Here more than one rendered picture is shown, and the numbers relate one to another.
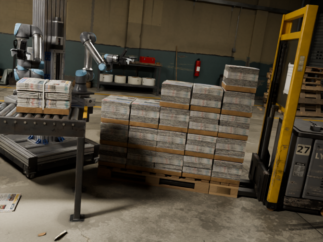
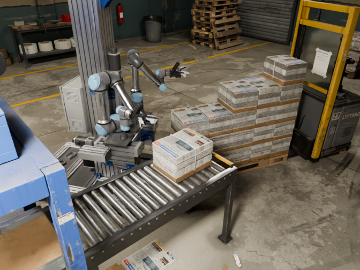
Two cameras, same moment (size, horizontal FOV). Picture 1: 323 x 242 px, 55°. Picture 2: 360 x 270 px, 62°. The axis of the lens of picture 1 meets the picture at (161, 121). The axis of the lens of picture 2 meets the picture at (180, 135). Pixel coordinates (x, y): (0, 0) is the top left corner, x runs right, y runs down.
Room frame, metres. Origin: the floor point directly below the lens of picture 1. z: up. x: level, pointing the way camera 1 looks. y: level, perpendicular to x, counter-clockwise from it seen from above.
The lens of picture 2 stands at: (0.69, 1.86, 2.22)
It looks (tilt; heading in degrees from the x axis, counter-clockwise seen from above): 30 degrees down; 333
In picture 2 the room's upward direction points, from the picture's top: straight up
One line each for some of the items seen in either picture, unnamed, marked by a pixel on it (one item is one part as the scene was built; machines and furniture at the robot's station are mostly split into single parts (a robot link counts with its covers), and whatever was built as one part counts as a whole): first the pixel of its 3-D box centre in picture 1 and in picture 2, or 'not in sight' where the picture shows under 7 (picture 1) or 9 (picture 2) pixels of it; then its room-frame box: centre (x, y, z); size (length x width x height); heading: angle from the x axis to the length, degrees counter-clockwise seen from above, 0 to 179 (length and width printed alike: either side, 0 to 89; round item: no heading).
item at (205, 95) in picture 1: (205, 97); (259, 92); (3.13, -0.42, 0.95); 0.38 x 0.29 x 0.23; 175
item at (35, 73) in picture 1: (36, 76); (117, 122); (3.06, 1.26, 0.98); 0.13 x 0.12 x 0.14; 113
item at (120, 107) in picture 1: (157, 141); (222, 139); (3.17, 0.01, 0.42); 1.17 x 0.39 x 0.83; 85
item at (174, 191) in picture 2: (14, 112); (162, 181); (2.36, 1.14, 0.78); 0.47 x 0.05 x 0.05; 14
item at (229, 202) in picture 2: (79, 178); (227, 210); (2.23, 0.58, 0.34); 0.06 x 0.06 x 0.68; 14
